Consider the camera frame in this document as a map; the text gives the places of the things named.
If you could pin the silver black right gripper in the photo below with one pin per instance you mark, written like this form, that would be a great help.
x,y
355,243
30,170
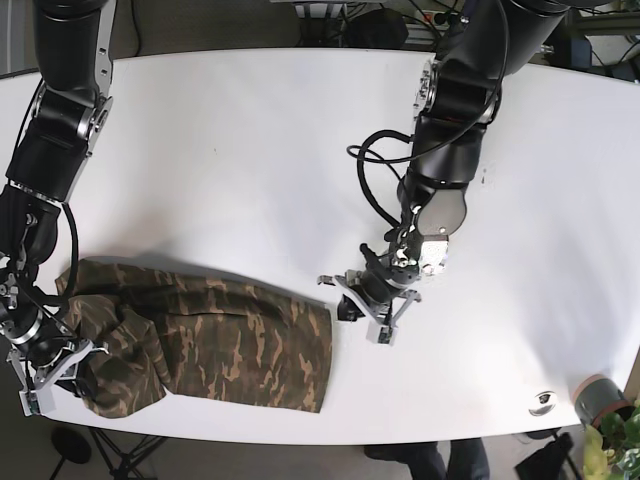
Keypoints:
x,y
44,349

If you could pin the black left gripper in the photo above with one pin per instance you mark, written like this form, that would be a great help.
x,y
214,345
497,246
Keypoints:
x,y
417,247

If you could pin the camouflage T-shirt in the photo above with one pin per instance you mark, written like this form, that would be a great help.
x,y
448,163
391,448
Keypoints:
x,y
205,337

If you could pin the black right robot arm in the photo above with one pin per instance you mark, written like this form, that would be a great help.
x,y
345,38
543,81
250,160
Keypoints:
x,y
58,133

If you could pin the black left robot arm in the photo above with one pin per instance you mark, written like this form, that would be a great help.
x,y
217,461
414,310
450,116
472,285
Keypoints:
x,y
459,97

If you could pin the black tripod stand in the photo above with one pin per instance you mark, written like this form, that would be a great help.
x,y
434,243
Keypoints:
x,y
73,447

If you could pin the silver table grommet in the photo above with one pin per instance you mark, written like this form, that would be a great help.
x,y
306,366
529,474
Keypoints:
x,y
542,403

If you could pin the potted green plant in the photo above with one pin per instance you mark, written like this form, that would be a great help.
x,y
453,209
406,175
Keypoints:
x,y
611,421

